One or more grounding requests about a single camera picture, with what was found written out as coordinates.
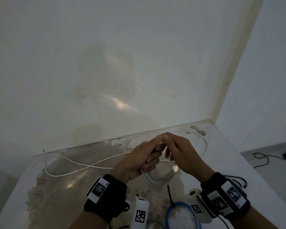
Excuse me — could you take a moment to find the person's right hand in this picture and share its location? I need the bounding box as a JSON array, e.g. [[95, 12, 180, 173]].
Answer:
[[160, 132, 215, 184]]

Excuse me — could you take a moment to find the person's left hand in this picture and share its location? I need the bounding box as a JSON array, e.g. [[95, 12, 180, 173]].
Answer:
[[109, 135, 167, 186]]

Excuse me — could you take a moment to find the white cable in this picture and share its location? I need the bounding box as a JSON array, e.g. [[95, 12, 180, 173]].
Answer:
[[140, 140, 180, 187], [43, 129, 209, 177]]

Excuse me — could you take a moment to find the blue cable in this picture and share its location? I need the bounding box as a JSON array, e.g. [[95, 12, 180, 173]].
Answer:
[[166, 202, 202, 229]]

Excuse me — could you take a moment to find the person's right forearm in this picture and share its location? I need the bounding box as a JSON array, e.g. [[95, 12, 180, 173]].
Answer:
[[231, 207, 284, 229]]

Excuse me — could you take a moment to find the black power cord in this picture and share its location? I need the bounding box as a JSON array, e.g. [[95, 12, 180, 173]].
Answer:
[[254, 153, 284, 169]]

